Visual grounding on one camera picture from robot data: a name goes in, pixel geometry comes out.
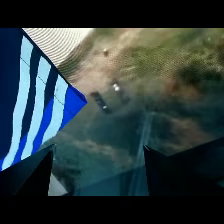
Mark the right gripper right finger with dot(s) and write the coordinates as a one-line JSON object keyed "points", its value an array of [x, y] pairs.
{"points": [[186, 170]]}

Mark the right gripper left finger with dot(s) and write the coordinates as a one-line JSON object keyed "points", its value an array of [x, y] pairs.
{"points": [[23, 175]]}

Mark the blue garment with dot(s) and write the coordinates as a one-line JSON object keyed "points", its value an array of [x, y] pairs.
{"points": [[13, 100]]}

